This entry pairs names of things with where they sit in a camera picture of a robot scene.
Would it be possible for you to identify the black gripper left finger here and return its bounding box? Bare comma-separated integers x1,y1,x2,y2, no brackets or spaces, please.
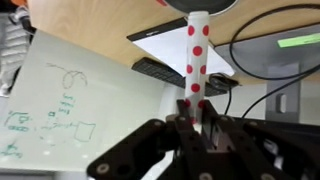
87,100,213,180

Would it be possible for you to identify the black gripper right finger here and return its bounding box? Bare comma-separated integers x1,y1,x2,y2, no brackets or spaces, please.
202,100,320,180

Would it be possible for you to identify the white marker with red dots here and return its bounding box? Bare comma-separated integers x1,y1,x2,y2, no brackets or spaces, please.
185,11,209,124

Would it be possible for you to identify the black computer mouse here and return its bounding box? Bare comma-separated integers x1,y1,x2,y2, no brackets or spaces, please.
209,74,239,90

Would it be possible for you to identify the white whiteboard with green writing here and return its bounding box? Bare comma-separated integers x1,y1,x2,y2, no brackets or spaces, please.
0,31,164,171

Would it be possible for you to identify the black keyboard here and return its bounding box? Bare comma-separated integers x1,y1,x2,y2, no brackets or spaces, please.
131,57,231,97

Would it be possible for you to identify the grey monitor stand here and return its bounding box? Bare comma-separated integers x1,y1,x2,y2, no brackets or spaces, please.
216,24,320,123

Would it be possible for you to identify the white paper notepad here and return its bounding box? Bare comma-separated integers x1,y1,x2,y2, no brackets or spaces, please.
127,18,235,77

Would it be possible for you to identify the black cable with plug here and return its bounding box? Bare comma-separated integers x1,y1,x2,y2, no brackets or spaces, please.
223,3,320,120

